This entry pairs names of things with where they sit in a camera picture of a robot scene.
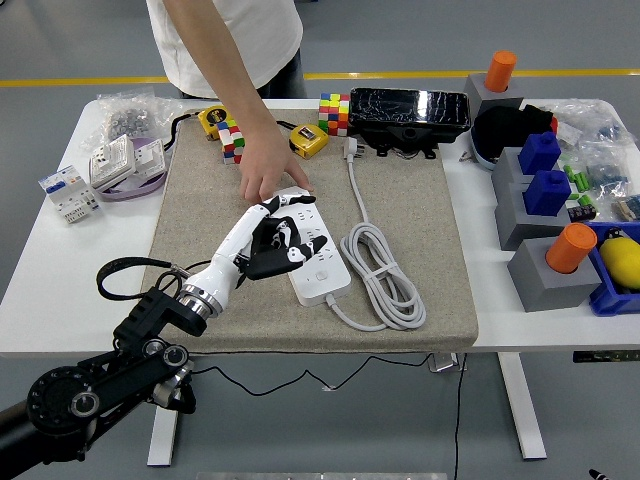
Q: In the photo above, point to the person's right hand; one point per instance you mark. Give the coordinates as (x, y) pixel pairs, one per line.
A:
(265, 165)

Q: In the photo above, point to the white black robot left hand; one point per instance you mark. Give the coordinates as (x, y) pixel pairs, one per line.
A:
(235, 245)

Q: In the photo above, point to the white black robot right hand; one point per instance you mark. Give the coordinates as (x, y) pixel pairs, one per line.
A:
(598, 474)

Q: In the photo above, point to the black plug adapter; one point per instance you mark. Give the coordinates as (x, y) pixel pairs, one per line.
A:
(262, 240)

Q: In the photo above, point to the white power strip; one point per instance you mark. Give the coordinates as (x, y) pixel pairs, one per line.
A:
(325, 277)

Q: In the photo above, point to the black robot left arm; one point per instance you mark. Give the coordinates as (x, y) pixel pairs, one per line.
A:
(150, 310)

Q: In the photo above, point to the colourful puzzle cube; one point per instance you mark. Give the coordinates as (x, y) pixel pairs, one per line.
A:
(229, 142)
(334, 115)

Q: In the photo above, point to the yellow tape measure black clip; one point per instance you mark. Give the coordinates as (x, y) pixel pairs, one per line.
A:
(307, 140)

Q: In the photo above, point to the yellow tape measure black dial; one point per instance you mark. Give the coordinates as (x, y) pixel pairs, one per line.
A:
(215, 117)

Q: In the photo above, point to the grey-brown mat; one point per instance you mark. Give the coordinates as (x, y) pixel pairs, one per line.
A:
(260, 320)

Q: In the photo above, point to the white table leg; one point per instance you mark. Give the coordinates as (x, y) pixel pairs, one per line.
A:
(165, 430)
(522, 405)

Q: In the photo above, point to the black table control panel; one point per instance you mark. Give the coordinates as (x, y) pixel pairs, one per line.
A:
(605, 356)

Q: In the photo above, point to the plastic bag of metal nuts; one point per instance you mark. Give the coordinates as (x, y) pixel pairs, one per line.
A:
(127, 120)

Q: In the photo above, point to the black device cracked screen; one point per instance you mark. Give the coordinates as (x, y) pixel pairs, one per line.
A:
(410, 107)

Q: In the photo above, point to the white circuit breaker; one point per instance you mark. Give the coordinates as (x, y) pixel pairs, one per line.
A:
(70, 195)

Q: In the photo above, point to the blue plastic bin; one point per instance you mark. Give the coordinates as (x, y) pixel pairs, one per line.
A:
(607, 300)

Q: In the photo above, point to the grey block with hole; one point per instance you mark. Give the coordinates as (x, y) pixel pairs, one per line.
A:
(540, 292)
(477, 92)
(512, 225)
(505, 172)

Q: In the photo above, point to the yellow toy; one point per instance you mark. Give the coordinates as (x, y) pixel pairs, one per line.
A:
(622, 262)

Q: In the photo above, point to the orange cylinder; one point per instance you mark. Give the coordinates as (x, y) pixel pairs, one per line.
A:
(570, 247)
(500, 72)

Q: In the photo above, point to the black cloth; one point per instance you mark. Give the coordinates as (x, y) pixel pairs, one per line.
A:
(505, 125)

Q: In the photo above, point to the small dark box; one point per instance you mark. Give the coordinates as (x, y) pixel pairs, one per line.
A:
(582, 213)

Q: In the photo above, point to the clear bag of brown parts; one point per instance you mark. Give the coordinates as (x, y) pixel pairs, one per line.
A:
(630, 207)

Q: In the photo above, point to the blue block with knob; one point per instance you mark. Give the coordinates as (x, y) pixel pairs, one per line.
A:
(547, 195)
(539, 155)

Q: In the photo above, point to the small green cylinder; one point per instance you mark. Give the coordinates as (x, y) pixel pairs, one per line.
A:
(584, 200)
(576, 179)
(585, 183)
(569, 172)

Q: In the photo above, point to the clear bag of blue parts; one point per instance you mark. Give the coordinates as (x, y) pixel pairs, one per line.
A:
(607, 175)

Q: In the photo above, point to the clear plastic parts bag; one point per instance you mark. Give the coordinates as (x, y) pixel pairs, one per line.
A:
(590, 117)

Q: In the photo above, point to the white wall switch panel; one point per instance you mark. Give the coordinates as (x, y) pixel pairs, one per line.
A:
(150, 156)

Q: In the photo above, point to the white wall socket panel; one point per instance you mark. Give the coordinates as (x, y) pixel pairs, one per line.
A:
(111, 160)

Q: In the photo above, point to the metal bracket under table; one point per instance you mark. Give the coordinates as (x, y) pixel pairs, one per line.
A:
(442, 363)

